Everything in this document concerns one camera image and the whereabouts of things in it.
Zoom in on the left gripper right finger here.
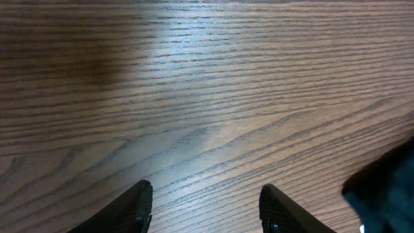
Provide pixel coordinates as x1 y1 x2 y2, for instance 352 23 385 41
259 184 335 233

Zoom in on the black t-shirt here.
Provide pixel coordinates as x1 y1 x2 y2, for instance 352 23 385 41
342 139 413 233

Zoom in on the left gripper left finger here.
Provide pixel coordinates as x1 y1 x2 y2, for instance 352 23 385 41
68 180 153 233

